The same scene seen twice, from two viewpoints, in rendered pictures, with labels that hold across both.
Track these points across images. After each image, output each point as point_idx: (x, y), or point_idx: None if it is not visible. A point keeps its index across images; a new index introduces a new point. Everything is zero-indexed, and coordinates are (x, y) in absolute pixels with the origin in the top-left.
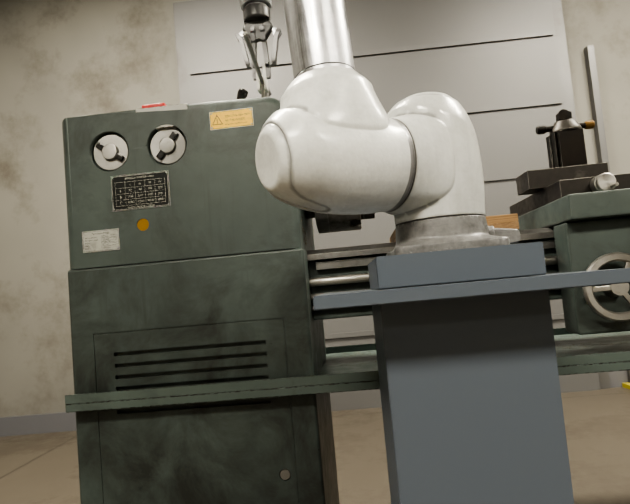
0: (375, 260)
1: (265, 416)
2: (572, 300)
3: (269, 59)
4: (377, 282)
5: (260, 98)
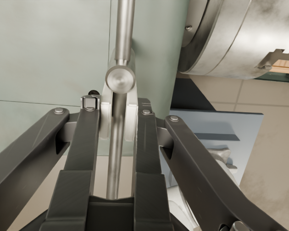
0: (170, 184)
1: None
2: None
3: (156, 128)
4: (169, 178)
5: (123, 156)
